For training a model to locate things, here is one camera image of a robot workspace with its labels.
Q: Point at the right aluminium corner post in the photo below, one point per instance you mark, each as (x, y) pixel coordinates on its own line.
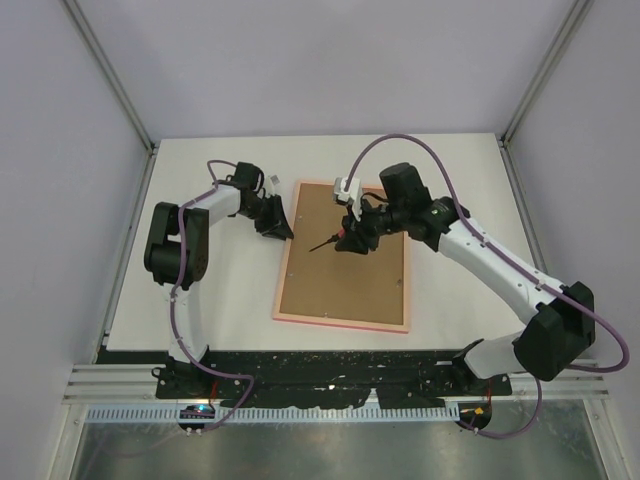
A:
(561, 40)

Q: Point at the aluminium corner post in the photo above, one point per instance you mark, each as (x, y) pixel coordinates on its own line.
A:
(88, 36)
(561, 40)

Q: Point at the brown frame backing board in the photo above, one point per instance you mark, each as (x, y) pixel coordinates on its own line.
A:
(345, 255)

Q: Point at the red handled screwdriver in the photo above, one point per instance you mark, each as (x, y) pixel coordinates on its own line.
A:
(333, 239)

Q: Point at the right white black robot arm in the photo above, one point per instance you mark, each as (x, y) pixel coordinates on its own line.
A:
(556, 329)

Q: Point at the aluminium front rail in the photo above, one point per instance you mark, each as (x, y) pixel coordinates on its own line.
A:
(102, 384)

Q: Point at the white slotted cable duct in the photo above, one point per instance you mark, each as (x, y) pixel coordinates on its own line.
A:
(183, 414)

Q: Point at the pink wooden photo frame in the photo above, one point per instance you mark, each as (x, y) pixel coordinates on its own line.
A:
(345, 260)

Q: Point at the left aluminium corner post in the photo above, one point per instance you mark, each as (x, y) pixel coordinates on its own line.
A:
(88, 36)

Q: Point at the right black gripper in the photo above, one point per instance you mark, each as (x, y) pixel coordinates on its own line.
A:
(357, 236)

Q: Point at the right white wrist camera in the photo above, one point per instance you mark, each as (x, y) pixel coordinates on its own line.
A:
(348, 192)

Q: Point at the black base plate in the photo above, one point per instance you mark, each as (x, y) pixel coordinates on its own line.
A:
(315, 379)

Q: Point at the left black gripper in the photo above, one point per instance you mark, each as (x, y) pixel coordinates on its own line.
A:
(277, 228)

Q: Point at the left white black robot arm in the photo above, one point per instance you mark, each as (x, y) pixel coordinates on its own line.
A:
(177, 256)

